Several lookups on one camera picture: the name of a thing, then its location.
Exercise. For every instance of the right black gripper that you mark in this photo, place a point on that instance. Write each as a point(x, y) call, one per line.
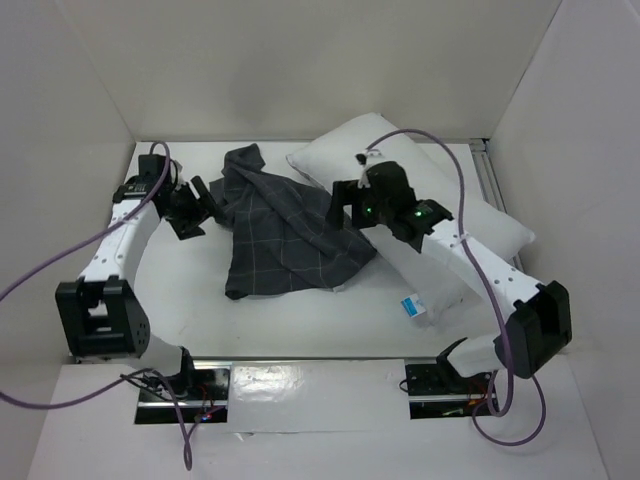
point(343, 201)

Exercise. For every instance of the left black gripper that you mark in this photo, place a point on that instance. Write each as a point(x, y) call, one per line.
point(202, 209)

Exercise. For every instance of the dark grey checked pillowcase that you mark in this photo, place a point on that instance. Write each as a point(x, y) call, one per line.
point(281, 242)

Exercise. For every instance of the white pillow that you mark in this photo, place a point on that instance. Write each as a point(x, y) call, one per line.
point(331, 158)

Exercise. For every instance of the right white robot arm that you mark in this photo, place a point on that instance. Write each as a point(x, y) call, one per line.
point(536, 317)

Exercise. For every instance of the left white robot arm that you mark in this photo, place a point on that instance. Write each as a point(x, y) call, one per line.
point(101, 316)

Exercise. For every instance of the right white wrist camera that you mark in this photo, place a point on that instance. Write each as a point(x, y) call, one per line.
point(368, 158)

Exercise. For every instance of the aluminium rail frame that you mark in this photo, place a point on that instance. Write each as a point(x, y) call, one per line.
point(505, 200)

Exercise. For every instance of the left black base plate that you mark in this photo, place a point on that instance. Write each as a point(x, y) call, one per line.
point(206, 400)

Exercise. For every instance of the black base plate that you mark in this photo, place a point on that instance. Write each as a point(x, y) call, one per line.
point(206, 400)
point(436, 391)

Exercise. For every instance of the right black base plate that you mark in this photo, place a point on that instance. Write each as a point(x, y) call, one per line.
point(436, 391)

